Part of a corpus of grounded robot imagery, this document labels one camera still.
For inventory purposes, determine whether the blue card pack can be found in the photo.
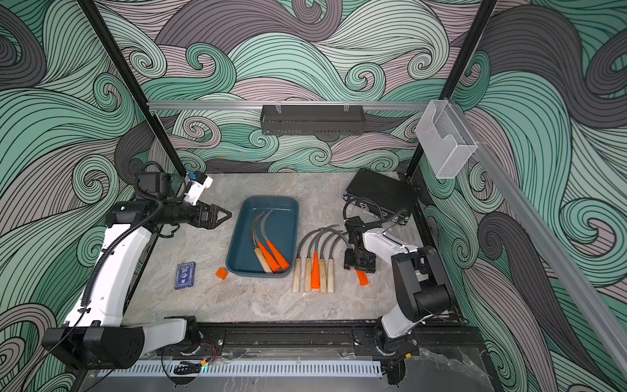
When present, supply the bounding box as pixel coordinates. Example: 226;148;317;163
174;261;196;290

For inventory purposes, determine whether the black case with latches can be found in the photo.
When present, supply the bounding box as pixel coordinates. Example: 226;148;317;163
343;168;416;225

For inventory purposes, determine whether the orange handle sickle long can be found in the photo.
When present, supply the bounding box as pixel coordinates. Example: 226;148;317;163
261;210;291;271

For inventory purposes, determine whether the clear plastic wall bin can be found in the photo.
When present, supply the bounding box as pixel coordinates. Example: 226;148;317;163
416;100;477;180

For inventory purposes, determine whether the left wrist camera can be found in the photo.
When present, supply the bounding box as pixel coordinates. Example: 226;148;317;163
184;171;213;206

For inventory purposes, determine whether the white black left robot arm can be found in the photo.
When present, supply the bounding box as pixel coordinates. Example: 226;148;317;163
41;162;232;370

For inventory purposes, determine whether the white slotted cable duct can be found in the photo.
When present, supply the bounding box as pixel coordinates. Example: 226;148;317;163
110;359;383;378

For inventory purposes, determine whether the small orange block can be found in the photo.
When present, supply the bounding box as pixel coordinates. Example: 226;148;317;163
216;268;229;280

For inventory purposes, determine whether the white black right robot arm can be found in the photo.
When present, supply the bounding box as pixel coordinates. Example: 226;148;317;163
342;197;454;341

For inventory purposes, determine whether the teal plastic storage tray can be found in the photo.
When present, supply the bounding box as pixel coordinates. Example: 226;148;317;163
225;196;299;279

